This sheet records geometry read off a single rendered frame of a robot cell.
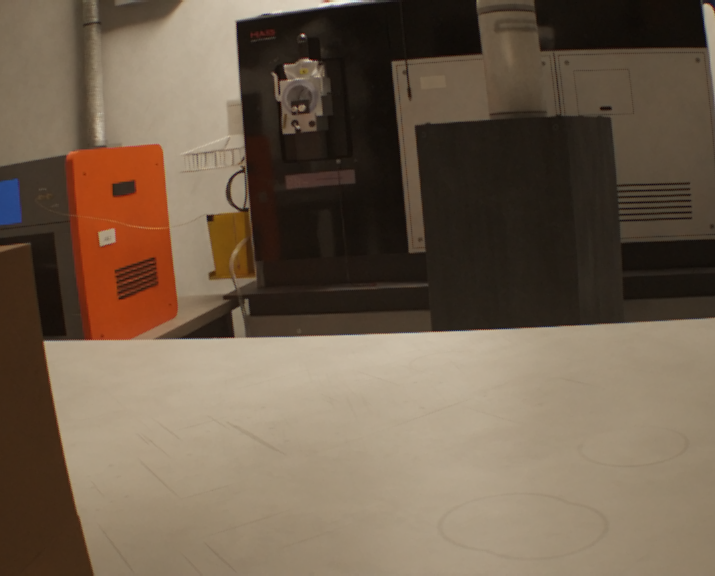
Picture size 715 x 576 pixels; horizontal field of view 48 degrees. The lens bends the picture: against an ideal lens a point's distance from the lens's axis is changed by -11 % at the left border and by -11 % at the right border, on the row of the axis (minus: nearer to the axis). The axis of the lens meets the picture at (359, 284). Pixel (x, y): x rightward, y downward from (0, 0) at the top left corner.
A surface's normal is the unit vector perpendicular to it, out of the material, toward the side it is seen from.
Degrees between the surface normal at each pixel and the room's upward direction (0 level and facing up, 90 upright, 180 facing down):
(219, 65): 90
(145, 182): 90
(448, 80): 90
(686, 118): 90
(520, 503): 0
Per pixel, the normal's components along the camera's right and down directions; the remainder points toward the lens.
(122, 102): -0.25, 0.17
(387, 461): -0.09, -0.98
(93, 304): 0.97, -0.04
